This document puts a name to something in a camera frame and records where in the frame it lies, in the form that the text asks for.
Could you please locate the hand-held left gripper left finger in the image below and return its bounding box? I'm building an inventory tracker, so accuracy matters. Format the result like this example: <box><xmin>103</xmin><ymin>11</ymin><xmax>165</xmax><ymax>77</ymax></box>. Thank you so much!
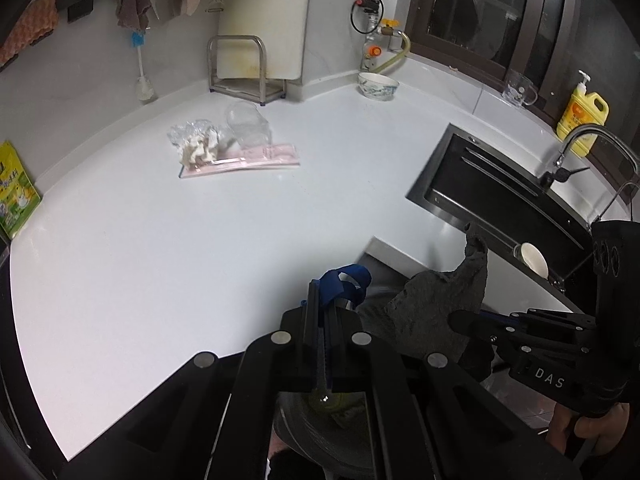
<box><xmin>60</xmin><ymin>280</ymin><xmax>323</xmax><ymax>480</ymax></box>

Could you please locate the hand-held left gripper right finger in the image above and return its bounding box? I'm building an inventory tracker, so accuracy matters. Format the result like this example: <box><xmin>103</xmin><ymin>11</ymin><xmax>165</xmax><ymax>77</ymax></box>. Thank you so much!
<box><xmin>322</xmin><ymin>302</ymin><xmax>581</xmax><ymax>480</ymax></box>

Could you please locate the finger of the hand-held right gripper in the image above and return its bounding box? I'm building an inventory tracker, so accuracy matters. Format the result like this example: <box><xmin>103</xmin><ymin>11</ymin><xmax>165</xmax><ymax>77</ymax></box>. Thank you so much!
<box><xmin>480</xmin><ymin>309</ymin><xmax>598</xmax><ymax>332</ymax></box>
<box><xmin>447</xmin><ymin>310</ymin><xmax>576</xmax><ymax>361</ymax></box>

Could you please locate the dark grey cloth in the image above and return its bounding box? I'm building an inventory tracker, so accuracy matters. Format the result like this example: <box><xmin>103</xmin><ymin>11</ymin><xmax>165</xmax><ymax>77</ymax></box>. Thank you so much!
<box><xmin>360</xmin><ymin>222</ymin><xmax>493</xmax><ymax>381</ymax></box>

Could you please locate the blue strap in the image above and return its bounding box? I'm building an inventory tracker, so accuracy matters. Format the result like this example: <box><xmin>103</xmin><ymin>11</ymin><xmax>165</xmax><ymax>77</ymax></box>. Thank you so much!
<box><xmin>302</xmin><ymin>264</ymin><xmax>373</xmax><ymax>311</ymax></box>

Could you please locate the grey plastic trash bin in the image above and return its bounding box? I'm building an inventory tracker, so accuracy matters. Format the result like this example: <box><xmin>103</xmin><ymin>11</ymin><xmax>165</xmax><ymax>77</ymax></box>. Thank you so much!
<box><xmin>270</xmin><ymin>390</ymin><xmax>376</xmax><ymax>480</ymax></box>

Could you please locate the person's right hand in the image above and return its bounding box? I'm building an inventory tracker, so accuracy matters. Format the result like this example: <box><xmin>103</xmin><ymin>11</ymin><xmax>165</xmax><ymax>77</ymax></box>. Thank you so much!
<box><xmin>547</xmin><ymin>402</ymin><xmax>631</xmax><ymax>458</ymax></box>

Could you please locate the white cup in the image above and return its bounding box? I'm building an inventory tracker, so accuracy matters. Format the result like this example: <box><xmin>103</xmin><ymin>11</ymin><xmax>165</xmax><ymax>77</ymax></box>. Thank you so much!
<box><xmin>514</xmin><ymin>242</ymin><xmax>549</xmax><ymax>278</ymax></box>

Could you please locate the dark steel sink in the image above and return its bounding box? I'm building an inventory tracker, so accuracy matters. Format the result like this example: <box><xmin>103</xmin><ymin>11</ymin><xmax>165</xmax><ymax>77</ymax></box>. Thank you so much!
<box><xmin>406</xmin><ymin>122</ymin><xmax>598</xmax><ymax>303</ymax></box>

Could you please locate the steel faucet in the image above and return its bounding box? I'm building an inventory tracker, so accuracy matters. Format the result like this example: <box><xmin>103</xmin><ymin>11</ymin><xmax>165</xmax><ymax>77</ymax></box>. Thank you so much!
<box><xmin>537</xmin><ymin>124</ymin><xmax>640</xmax><ymax>221</ymax></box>

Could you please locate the pink flat package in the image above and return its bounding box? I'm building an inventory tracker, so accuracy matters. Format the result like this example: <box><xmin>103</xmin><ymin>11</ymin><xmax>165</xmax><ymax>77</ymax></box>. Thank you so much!
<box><xmin>177</xmin><ymin>142</ymin><xmax>302</xmax><ymax>181</ymax></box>

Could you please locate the yellow detergent bottle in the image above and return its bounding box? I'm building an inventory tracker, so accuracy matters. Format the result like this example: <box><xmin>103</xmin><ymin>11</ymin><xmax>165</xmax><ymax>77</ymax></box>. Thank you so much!
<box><xmin>556</xmin><ymin>70</ymin><xmax>610</xmax><ymax>156</ymax></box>

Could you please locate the clear plastic cup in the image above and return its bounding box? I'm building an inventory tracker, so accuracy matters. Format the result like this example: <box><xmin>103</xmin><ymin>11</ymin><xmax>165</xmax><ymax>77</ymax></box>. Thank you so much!
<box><xmin>225</xmin><ymin>100</ymin><xmax>273</xmax><ymax>148</ymax></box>

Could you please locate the glass measuring cup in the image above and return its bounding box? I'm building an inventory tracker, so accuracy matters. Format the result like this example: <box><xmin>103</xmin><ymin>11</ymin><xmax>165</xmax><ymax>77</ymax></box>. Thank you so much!
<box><xmin>502</xmin><ymin>70</ymin><xmax>539</xmax><ymax>107</ymax></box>

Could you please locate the steel cutting board rack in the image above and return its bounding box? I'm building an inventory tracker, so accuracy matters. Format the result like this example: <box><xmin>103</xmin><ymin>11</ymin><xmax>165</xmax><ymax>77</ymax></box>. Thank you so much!
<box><xmin>206</xmin><ymin>35</ymin><xmax>287</xmax><ymax>106</ymax></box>

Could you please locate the patterned ceramic bowl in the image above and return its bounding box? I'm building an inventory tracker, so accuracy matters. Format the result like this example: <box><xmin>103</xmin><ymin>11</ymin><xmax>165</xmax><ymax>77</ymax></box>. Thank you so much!
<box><xmin>357</xmin><ymin>72</ymin><xmax>400</xmax><ymax>102</ymax></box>

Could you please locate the white cutting board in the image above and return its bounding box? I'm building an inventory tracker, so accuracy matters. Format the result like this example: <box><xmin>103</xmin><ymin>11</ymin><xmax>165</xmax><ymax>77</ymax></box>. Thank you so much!
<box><xmin>215</xmin><ymin>40</ymin><xmax>263</xmax><ymax>81</ymax></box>

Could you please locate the blue white bottle brush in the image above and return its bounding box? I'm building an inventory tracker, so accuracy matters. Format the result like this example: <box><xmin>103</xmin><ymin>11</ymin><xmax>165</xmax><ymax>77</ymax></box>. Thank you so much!
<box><xmin>131</xmin><ymin>30</ymin><xmax>156</xmax><ymax>102</ymax></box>

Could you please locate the dark framed window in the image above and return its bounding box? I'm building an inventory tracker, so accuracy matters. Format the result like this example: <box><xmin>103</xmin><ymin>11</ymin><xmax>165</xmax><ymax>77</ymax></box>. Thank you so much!
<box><xmin>405</xmin><ymin>0</ymin><xmax>640</xmax><ymax>126</ymax></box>

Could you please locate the yellow-green seasoning pouch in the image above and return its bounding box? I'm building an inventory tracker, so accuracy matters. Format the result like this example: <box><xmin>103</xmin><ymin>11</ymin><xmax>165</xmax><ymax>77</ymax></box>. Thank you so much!
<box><xmin>0</xmin><ymin>140</ymin><xmax>42</xmax><ymax>241</ymax></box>

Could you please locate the black gas shutoff valve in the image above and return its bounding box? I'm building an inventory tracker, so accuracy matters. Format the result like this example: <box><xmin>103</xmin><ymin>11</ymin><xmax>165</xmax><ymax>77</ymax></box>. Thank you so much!
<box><xmin>350</xmin><ymin>0</ymin><xmax>384</xmax><ymax>35</ymax></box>

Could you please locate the brown hanging cloth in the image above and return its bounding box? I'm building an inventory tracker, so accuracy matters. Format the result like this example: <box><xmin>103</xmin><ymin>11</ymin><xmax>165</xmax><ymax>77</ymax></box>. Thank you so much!
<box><xmin>116</xmin><ymin>0</ymin><xmax>152</xmax><ymax>31</ymax></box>

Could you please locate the orange waffle sponge cloth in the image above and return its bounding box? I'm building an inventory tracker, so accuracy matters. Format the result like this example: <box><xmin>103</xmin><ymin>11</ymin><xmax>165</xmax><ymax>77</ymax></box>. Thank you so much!
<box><xmin>0</xmin><ymin>0</ymin><xmax>60</xmax><ymax>68</ymax></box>

